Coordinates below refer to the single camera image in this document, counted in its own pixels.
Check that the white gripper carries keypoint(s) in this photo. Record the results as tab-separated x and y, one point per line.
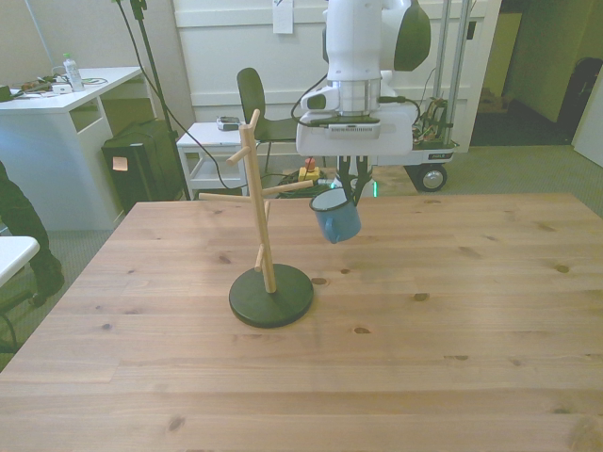
353	147

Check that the blue enamel mug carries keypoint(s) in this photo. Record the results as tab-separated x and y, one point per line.
340	221

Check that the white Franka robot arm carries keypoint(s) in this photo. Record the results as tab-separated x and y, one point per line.
353	42

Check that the wooden mug tree black base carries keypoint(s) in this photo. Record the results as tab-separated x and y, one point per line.
271	301

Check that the red yellow emergency stop button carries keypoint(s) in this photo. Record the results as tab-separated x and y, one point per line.
310	168

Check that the wheeled equipment cart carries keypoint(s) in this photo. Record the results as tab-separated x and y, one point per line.
433	179

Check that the black chair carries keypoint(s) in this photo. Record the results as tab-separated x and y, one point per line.
256	101

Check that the small grey device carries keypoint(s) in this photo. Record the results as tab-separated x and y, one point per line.
228	123

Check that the small white side table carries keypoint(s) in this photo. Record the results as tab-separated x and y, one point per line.
207	136

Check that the aluminium pole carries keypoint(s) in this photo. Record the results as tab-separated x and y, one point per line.
459	61

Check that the cardboard box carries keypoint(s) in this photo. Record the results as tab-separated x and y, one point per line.
494	101

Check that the white paper sheet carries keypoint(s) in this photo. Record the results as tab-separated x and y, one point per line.
282	19

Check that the black computer tower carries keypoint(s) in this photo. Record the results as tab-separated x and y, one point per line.
141	165

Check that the clear plastic bottle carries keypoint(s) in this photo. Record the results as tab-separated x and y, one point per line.
73	73

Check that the small white box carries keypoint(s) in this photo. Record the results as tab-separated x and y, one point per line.
61	88

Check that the white desk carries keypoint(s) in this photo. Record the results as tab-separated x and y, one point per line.
42	132

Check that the person leg dark trousers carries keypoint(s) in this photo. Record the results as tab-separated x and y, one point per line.
23	226

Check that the white seat edge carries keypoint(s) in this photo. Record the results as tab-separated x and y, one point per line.
14	252

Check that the black office chair base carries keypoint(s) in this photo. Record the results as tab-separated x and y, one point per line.
14	306

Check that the silver wrist camera bar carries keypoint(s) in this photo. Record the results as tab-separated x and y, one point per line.
353	133

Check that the black camera stand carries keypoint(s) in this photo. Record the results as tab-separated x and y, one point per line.
155	80

